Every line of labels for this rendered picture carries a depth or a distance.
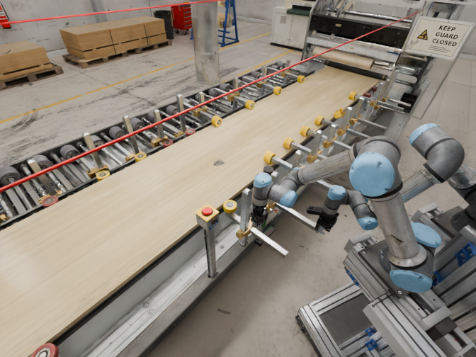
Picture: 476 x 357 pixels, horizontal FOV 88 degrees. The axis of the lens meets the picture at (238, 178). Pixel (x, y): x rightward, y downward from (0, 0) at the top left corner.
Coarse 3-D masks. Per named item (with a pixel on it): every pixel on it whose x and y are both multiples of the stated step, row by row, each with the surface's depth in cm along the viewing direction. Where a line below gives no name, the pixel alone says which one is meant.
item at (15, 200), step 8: (224, 96) 297; (240, 96) 297; (208, 112) 266; (112, 152) 207; (64, 160) 198; (104, 160) 199; (120, 160) 200; (72, 168) 191; (112, 168) 192; (24, 176) 182; (64, 176) 184; (80, 176) 184; (0, 184) 177; (24, 184) 176; (64, 184) 177; (8, 192) 170; (32, 192) 171; (16, 200) 165; (16, 208) 160; (24, 208) 160
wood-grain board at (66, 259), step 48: (288, 96) 263; (336, 96) 267; (192, 144) 192; (240, 144) 194; (96, 192) 151; (144, 192) 152; (192, 192) 153; (240, 192) 158; (0, 240) 124; (48, 240) 125; (96, 240) 126; (144, 240) 127; (0, 288) 107; (48, 288) 108; (96, 288) 108; (0, 336) 94; (48, 336) 94
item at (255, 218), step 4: (252, 208) 120; (256, 208) 114; (260, 208) 113; (264, 208) 120; (252, 212) 118; (256, 212) 114; (260, 212) 115; (264, 212) 118; (252, 216) 117; (256, 216) 116; (260, 216) 117; (264, 216) 118; (252, 220) 120; (256, 220) 119; (260, 220) 117; (256, 224) 119; (260, 224) 119
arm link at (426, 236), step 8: (416, 224) 94; (416, 232) 90; (424, 232) 91; (432, 232) 91; (416, 240) 89; (424, 240) 88; (432, 240) 88; (440, 240) 88; (424, 248) 87; (432, 248) 88
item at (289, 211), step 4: (276, 204) 154; (280, 208) 154; (284, 208) 151; (288, 208) 151; (288, 212) 150; (292, 212) 149; (296, 212) 149; (292, 216) 150; (296, 216) 147; (300, 216) 147; (300, 220) 147; (304, 220) 145; (308, 220) 145; (304, 224) 146; (308, 224) 143; (312, 224) 143; (316, 224) 143; (312, 228) 143
